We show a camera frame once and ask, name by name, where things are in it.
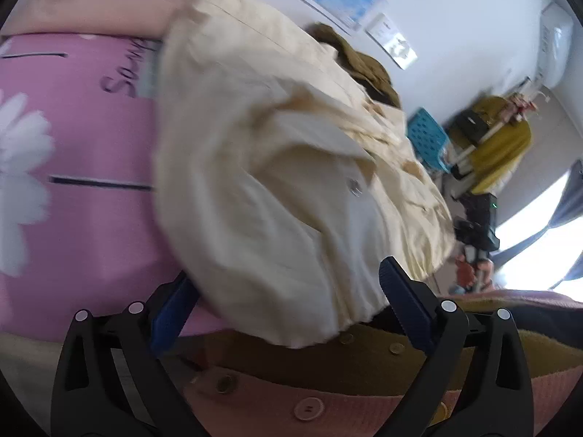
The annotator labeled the folded pink garment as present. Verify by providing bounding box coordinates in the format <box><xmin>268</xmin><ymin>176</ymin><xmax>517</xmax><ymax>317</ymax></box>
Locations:
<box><xmin>1</xmin><ymin>0</ymin><xmax>190</xmax><ymax>40</ymax></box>

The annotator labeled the white wall socket left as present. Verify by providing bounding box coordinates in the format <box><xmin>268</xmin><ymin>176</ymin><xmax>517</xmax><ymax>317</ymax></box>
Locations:
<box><xmin>365</xmin><ymin>13</ymin><xmax>398</xmax><ymax>46</ymax></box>

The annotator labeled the white wall socket middle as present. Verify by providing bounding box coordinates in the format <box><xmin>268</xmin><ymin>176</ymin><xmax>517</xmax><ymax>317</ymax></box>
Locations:
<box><xmin>383</xmin><ymin>33</ymin><xmax>418</xmax><ymax>70</ymax></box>

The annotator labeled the white wall socket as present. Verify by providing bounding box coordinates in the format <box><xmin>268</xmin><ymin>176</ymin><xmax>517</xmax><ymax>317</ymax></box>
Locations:
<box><xmin>365</xmin><ymin>13</ymin><xmax>398</xmax><ymax>46</ymax></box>
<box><xmin>383</xmin><ymin>33</ymin><xmax>418</xmax><ymax>70</ymax></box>

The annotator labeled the olive brown jacket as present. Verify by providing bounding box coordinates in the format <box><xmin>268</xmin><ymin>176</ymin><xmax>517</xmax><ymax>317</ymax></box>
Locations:
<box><xmin>305</xmin><ymin>23</ymin><xmax>401</xmax><ymax>109</ymax></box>

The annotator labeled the pink floral bed sheet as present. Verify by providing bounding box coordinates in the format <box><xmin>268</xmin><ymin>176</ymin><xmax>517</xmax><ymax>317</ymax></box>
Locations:
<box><xmin>0</xmin><ymin>31</ymin><xmax>230</xmax><ymax>345</ymax></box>

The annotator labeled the person's pink sleeve forearm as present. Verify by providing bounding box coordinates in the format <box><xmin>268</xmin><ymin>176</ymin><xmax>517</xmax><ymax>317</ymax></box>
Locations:
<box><xmin>181</xmin><ymin>288</ymin><xmax>583</xmax><ymax>437</ymax></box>

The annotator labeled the white air conditioner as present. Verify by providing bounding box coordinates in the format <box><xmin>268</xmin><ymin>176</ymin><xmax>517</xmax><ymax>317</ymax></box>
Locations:
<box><xmin>535</xmin><ymin>3</ymin><xmax>574</xmax><ymax>89</ymax></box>

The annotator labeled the mustard yellow hanging garment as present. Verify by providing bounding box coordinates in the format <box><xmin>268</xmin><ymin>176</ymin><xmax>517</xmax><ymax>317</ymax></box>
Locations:
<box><xmin>468</xmin><ymin>93</ymin><xmax>537</xmax><ymax>194</ymax></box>

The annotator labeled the cream beige jacket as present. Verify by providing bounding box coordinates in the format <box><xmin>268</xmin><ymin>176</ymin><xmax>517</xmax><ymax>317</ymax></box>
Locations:
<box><xmin>154</xmin><ymin>0</ymin><xmax>454</xmax><ymax>348</ymax></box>

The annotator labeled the black handbag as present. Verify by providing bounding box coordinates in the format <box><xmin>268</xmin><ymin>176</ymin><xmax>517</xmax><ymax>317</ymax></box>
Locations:
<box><xmin>447</xmin><ymin>110</ymin><xmax>490</xmax><ymax>149</ymax></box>

